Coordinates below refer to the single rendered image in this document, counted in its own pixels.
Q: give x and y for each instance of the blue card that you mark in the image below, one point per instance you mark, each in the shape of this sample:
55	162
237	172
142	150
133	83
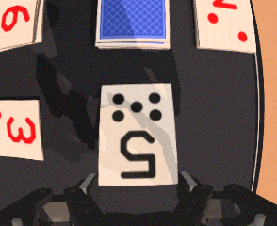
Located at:
133	21

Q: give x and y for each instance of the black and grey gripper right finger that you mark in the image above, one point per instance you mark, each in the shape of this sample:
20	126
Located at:
194	209

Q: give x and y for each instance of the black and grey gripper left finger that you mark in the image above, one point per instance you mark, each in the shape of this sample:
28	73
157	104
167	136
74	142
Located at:
83	208

